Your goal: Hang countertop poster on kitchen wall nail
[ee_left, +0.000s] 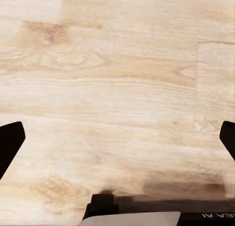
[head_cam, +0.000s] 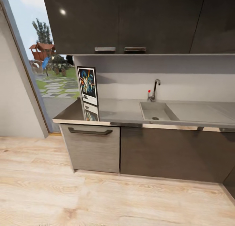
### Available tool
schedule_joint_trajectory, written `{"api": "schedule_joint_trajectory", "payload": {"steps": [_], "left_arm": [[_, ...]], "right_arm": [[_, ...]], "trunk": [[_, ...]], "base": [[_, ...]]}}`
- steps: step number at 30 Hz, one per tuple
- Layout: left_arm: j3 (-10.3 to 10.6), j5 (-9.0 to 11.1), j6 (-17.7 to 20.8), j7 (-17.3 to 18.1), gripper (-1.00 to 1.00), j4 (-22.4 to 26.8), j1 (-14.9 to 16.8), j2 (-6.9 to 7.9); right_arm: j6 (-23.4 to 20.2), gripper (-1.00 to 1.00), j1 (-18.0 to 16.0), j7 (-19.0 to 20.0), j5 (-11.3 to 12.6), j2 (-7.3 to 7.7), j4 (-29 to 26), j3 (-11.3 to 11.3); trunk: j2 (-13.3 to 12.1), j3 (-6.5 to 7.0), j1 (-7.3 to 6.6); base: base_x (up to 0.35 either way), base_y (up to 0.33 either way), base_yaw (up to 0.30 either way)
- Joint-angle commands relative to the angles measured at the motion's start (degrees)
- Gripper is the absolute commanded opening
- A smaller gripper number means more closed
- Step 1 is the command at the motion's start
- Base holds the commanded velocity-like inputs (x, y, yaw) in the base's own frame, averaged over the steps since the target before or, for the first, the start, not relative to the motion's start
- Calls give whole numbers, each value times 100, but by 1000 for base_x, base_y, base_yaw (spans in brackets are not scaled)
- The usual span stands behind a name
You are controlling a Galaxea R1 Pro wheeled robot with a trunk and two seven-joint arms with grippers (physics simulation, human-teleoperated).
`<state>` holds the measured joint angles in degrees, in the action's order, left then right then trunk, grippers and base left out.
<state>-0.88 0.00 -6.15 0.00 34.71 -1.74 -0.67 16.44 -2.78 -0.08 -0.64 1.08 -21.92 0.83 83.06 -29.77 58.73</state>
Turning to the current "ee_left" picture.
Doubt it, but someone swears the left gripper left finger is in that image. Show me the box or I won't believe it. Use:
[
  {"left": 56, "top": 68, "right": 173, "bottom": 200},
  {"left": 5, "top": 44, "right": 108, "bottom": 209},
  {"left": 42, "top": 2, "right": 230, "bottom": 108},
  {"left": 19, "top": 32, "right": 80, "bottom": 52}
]
[{"left": 0, "top": 121, "right": 25, "bottom": 179}]

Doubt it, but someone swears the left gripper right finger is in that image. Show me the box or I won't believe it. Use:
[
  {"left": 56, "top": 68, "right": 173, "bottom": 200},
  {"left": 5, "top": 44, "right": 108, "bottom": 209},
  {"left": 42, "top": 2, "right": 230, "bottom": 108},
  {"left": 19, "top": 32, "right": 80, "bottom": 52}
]
[{"left": 219, "top": 121, "right": 235, "bottom": 160}]

